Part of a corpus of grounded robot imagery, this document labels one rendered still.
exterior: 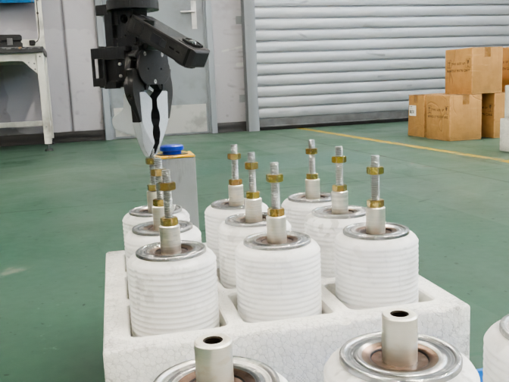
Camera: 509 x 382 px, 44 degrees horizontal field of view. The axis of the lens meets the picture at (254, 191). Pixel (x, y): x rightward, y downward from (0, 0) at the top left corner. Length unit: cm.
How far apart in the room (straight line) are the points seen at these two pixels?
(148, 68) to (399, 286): 44
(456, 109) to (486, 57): 40
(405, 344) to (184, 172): 70
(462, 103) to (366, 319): 376
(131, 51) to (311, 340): 45
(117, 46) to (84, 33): 479
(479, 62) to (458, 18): 235
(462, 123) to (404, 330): 402
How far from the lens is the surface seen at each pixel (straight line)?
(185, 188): 106
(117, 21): 92
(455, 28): 674
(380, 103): 632
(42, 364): 110
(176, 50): 84
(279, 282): 67
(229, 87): 585
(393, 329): 40
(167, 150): 106
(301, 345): 67
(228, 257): 80
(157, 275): 65
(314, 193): 95
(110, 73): 90
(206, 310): 67
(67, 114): 569
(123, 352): 64
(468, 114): 442
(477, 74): 444
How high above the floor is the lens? 43
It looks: 10 degrees down
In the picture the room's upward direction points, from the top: 2 degrees counter-clockwise
